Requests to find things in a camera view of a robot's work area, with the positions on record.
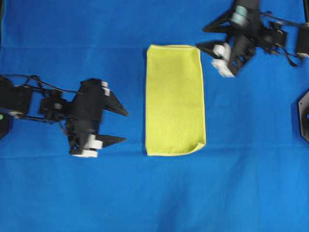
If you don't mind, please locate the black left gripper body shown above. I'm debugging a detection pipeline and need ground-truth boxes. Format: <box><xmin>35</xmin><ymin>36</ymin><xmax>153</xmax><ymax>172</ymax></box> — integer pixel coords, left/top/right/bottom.
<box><xmin>38</xmin><ymin>77</ymin><xmax>111</xmax><ymax>158</ymax></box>

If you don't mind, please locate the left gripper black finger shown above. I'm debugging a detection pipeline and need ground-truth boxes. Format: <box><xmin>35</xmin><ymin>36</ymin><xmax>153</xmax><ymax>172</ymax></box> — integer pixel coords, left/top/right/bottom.
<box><xmin>103</xmin><ymin>91</ymin><xmax>129</xmax><ymax>116</ymax></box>
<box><xmin>98</xmin><ymin>134</ymin><xmax>126</xmax><ymax>148</ymax></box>

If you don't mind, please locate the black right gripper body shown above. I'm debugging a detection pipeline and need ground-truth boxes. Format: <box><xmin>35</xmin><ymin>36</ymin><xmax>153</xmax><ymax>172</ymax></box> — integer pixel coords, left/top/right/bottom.
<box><xmin>212</xmin><ymin>0</ymin><xmax>287</xmax><ymax>77</ymax></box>

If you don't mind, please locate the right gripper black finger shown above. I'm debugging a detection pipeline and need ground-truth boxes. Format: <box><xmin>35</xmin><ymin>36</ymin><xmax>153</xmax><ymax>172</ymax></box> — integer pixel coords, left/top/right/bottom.
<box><xmin>202</xmin><ymin>7</ymin><xmax>238</xmax><ymax>33</ymax></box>
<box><xmin>196</xmin><ymin>41</ymin><xmax>217</xmax><ymax>58</ymax></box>

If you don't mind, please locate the yellow-green microfiber towel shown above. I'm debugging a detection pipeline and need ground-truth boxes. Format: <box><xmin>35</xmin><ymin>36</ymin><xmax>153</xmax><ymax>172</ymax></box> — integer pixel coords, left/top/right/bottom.
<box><xmin>145</xmin><ymin>44</ymin><xmax>207</xmax><ymax>157</ymax></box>

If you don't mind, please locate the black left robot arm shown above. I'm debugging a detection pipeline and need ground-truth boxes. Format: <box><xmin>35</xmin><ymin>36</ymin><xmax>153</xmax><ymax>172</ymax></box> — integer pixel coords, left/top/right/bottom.
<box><xmin>0</xmin><ymin>75</ymin><xmax>129</xmax><ymax>158</ymax></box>

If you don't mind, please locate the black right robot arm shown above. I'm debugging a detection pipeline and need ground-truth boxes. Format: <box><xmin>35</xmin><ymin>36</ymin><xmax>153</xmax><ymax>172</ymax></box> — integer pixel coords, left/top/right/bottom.
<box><xmin>196</xmin><ymin>0</ymin><xmax>309</xmax><ymax>77</ymax></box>

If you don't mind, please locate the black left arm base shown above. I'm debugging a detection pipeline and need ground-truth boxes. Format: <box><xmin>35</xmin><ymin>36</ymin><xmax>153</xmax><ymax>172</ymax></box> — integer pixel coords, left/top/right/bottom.
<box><xmin>0</xmin><ymin>112</ymin><xmax>13</xmax><ymax>139</ymax></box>

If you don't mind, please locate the blue table cloth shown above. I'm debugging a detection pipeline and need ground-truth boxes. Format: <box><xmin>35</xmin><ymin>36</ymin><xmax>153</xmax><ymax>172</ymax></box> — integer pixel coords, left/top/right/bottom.
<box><xmin>0</xmin><ymin>0</ymin><xmax>309</xmax><ymax>232</ymax></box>

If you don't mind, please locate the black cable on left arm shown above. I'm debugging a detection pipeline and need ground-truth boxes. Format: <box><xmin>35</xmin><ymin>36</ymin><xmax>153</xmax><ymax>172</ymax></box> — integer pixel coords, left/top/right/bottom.
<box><xmin>13</xmin><ymin>74</ymin><xmax>80</xmax><ymax>94</ymax></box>

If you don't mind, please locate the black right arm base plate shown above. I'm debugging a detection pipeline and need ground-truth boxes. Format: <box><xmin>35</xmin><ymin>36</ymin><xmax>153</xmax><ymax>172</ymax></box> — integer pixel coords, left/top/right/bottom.
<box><xmin>298</xmin><ymin>91</ymin><xmax>309</xmax><ymax>142</ymax></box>

